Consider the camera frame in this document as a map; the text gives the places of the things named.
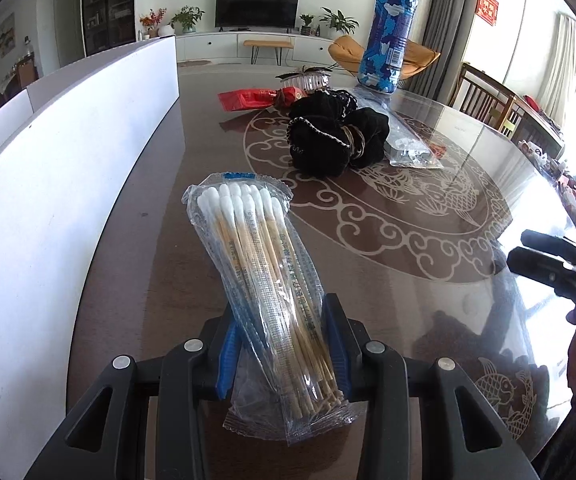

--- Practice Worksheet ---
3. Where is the bushy green potted plant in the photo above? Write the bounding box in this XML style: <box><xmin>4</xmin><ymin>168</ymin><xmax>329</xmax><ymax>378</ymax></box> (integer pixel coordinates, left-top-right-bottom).
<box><xmin>170</xmin><ymin>5</ymin><xmax>207</xmax><ymax>35</ymax></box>

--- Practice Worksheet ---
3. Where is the black television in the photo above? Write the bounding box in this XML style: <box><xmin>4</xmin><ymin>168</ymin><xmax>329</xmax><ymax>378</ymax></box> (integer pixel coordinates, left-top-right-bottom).
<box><xmin>215</xmin><ymin>0</ymin><xmax>301</xmax><ymax>29</ymax></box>

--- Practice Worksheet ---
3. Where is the wooden dining table set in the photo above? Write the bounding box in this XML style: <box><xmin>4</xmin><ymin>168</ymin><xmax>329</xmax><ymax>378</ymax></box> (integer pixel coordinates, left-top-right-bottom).
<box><xmin>0</xmin><ymin>57</ymin><xmax>40</xmax><ymax>102</ymax></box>

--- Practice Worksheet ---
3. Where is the phone case in clear bag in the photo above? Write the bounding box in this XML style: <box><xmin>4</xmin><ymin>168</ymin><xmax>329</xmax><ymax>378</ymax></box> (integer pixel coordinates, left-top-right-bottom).
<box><xmin>353</xmin><ymin>85</ymin><xmax>444</xmax><ymax>169</ymax></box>

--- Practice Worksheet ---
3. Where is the pile of small toys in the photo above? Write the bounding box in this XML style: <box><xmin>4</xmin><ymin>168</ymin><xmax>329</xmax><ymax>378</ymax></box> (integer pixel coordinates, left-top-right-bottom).
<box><xmin>518</xmin><ymin>136</ymin><xmax>576</xmax><ymax>242</ymax></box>

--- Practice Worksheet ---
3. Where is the red flower arrangement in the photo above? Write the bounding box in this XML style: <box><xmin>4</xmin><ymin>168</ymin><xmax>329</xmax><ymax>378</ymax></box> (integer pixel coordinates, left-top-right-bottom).
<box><xmin>139</xmin><ymin>7</ymin><xmax>167</xmax><ymax>39</ymax></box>

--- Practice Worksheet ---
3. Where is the grey curtain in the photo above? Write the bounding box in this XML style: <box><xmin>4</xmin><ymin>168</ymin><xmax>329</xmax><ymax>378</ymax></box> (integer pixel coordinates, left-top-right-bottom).
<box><xmin>420</xmin><ymin>0</ymin><xmax>484</xmax><ymax>107</ymax></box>

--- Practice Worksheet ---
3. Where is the cotton swab packet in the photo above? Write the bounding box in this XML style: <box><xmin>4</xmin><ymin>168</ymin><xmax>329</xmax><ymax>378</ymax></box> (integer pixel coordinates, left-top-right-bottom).
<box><xmin>183</xmin><ymin>171</ymin><xmax>359</xmax><ymax>446</ymax></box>

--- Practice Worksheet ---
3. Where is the tall dark display cabinet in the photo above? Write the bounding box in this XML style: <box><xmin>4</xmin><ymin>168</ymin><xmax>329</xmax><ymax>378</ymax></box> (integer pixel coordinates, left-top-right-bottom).
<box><xmin>80</xmin><ymin>0</ymin><xmax>137</xmax><ymax>59</ymax></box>

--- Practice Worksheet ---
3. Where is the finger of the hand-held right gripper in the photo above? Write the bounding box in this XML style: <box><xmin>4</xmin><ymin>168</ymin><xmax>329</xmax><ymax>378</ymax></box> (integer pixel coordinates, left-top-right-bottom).
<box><xmin>506</xmin><ymin>246</ymin><xmax>576</xmax><ymax>307</ymax></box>
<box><xmin>520</xmin><ymin>230</ymin><xmax>576</xmax><ymax>267</ymax></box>

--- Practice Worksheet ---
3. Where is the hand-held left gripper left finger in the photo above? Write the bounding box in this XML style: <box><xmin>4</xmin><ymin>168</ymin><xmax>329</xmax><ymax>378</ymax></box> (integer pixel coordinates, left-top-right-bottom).
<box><xmin>23</xmin><ymin>315</ymin><xmax>241</xmax><ymax>480</ymax></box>

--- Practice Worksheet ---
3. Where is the large leafy potted plant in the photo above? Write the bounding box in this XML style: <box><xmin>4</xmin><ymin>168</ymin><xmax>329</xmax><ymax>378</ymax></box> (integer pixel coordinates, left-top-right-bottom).
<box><xmin>319</xmin><ymin>7</ymin><xmax>360</xmax><ymax>36</ymax></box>

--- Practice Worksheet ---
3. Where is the white sheer curtain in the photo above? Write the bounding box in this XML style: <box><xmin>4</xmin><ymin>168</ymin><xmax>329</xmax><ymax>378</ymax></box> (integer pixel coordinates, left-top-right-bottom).
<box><xmin>535</xmin><ymin>12</ymin><xmax>576</xmax><ymax>132</ymax></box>

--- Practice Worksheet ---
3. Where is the white door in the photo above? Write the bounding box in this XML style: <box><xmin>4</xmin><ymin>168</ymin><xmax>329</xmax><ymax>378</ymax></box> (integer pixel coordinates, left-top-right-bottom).
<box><xmin>53</xmin><ymin>0</ymin><xmax>87</xmax><ymax>69</ymax></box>

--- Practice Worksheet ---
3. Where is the orange lounge chair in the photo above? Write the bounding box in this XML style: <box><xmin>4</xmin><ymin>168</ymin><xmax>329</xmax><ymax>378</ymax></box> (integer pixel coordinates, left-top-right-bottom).
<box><xmin>328</xmin><ymin>35</ymin><xmax>441</xmax><ymax>81</ymax></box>

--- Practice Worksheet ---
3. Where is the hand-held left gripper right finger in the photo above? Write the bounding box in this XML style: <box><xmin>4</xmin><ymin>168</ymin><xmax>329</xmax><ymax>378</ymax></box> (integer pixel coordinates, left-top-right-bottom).
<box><xmin>324</xmin><ymin>294</ymin><xmax>538</xmax><ymax>480</ymax></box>

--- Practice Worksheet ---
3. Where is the small black velvet scrunchie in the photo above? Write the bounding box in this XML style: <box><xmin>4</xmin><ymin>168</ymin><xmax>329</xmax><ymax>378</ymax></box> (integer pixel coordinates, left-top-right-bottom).
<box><xmin>345</xmin><ymin>104</ymin><xmax>395</xmax><ymax>167</ymax></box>

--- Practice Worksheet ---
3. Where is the clear plastic hair clip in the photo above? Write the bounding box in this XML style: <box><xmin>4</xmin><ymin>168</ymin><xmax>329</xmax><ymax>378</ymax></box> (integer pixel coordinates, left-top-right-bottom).
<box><xmin>275</xmin><ymin>62</ymin><xmax>335</xmax><ymax>94</ymax></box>

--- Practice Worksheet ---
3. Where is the red foil packet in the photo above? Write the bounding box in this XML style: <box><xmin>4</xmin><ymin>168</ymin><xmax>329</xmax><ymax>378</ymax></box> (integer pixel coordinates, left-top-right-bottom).
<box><xmin>218</xmin><ymin>86</ymin><xmax>315</xmax><ymax>112</ymax></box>

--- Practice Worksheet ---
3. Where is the blue camouflage bottle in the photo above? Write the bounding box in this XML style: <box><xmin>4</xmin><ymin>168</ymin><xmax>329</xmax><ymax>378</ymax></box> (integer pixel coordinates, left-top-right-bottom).
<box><xmin>357</xmin><ymin>0</ymin><xmax>417</xmax><ymax>95</ymax></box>

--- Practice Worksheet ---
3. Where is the framed landscape painting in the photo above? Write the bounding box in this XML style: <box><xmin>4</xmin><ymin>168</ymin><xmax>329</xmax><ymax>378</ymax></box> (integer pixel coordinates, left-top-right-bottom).
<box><xmin>0</xmin><ymin>12</ymin><xmax>17</xmax><ymax>59</ymax></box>

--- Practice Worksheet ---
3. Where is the white board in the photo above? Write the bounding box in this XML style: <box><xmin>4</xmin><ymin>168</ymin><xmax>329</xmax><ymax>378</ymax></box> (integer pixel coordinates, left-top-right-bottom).
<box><xmin>0</xmin><ymin>35</ymin><xmax>181</xmax><ymax>466</ymax></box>

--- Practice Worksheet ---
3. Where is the wooden slatted chair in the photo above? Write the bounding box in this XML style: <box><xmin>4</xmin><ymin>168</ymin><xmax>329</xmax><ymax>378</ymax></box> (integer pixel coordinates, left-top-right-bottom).
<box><xmin>505</xmin><ymin>94</ymin><xmax>566</xmax><ymax>161</ymax></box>
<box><xmin>450</xmin><ymin>62</ymin><xmax>518</xmax><ymax>131</ymax></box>

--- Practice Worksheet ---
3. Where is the wooden stool with metal legs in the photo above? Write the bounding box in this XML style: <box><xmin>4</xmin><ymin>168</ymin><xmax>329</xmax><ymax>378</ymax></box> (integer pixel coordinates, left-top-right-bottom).
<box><xmin>243</xmin><ymin>39</ymin><xmax>295</xmax><ymax>66</ymax></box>

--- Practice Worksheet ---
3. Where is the brown patterned desktop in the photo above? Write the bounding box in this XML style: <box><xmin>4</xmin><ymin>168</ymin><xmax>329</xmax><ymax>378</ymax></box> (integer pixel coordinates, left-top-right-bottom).
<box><xmin>65</xmin><ymin>62</ymin><xmax>576</xmax><ymax>480</ymax></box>

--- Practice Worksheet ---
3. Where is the large black velvet scrunchie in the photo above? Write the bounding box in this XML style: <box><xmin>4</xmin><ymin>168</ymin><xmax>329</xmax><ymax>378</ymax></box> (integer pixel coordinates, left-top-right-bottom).
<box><xmin>287</xmin><ymin>94</ymin><xmax>365</xmax><ymax>177</ymax></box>

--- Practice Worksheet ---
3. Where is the gold hair tie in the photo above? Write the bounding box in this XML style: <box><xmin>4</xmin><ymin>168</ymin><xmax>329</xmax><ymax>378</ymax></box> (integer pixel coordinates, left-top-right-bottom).
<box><xmin>343</xmin><ymin>126</ymin><xmax>369</xmax><ymax>159</ymax></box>

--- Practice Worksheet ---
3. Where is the red wall decoration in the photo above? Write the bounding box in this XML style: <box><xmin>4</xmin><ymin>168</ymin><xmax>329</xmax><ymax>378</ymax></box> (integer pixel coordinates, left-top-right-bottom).
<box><xmin>475</xmin><ymin>0</ymin><xmax>500</xmax><ymax>27</ymax></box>

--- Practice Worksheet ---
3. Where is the white television console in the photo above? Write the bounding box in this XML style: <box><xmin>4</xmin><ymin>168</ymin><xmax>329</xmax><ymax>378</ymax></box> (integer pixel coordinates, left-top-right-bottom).
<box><xmin>175</xmin><ymin>31</ymin><xmax>337</xmax><ymax>66</ymax></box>

